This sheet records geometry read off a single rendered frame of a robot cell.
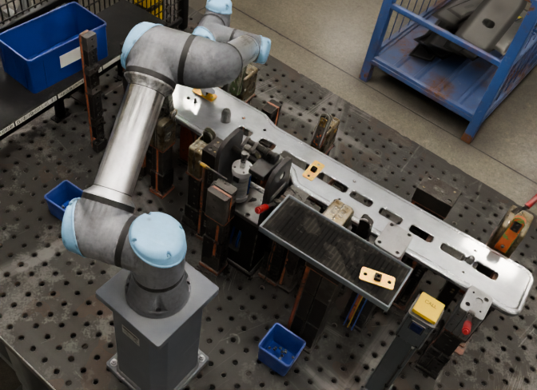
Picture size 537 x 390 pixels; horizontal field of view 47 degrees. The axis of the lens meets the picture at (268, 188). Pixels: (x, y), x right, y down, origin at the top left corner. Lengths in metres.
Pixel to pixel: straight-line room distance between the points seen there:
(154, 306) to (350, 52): 3.01
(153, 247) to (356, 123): 1.46
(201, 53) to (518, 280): 1.09
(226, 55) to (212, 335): 0.87
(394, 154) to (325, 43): 1.83
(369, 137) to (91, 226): 1.47
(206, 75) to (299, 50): 2.73
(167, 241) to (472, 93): 2.87
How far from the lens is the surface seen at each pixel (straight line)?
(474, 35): 3.74
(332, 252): 1.52
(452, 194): 1.95
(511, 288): 1.85
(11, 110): 2.02
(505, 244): 1.93
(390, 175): 2.40
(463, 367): 2.03
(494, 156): 3.80
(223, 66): 1.38
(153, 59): 1.37
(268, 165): 1.67
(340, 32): 4.33
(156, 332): 1.42
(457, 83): 3.92
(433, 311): 1.51
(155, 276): 1.32
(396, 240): 1.66
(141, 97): 1.36
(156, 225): 1.30
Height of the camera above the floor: 2.37
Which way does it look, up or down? 49 degrees down
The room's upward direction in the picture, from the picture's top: 12 degrees clockwise
